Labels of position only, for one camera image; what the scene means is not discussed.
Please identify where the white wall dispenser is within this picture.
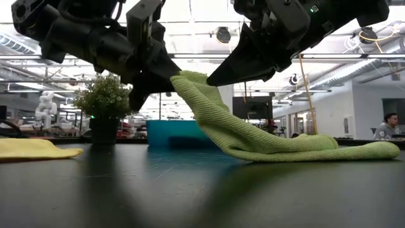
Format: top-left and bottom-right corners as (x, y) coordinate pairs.
(343, 114), (356, 137)

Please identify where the yellow hanging cable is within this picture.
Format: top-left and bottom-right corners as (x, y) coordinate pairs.
(297, 53), (319, 136)

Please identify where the green microfiber towel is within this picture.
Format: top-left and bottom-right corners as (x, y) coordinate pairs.
(170, 70), (401, 163)

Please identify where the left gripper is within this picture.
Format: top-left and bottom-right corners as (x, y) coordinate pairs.
(88, 0), (183, 111)

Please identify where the small potted green plant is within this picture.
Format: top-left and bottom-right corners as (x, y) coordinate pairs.
(73, 73), (137, 145)

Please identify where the person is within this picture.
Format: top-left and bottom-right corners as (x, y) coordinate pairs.
(373, 113), (405, 141)

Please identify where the black monitor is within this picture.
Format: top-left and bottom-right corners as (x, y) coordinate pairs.
(232, 96), (273, 120)

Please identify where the yellow microfiber towel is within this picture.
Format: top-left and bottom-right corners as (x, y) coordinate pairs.
(0, 138), (85, 161)

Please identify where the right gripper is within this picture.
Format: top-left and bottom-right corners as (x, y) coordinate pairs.
(207, 0), (317, 87)

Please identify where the blue plastic bin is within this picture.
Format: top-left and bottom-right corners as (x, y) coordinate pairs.
(146, 119), (219, 148)

